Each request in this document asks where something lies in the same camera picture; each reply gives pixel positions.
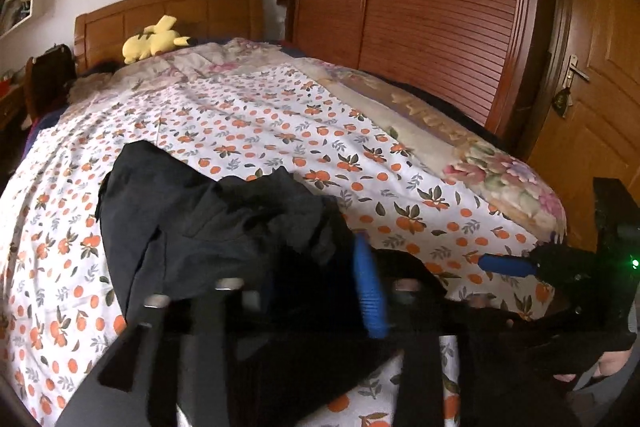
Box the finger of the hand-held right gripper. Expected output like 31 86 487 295
477 252 540 278

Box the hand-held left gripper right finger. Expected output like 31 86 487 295
351 232 583 427

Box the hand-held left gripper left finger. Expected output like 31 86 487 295
55 279 273 427

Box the black coat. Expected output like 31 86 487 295
97 141 481 427

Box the person's right hand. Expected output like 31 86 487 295
552 347 632 390

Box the wooden door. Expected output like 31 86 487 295
525 0 640 253

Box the floral quilt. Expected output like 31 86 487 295
67 38 568 248

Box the orange-print white bed sheet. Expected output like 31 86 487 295
0 57 556 427

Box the yellow plush toy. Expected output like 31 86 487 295
122 14 192 65

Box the wooden headboard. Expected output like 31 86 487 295
74 0 265 75

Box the dark chair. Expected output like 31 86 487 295
25 44 77 120

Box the brass door handle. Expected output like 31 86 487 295
552 54 591 120

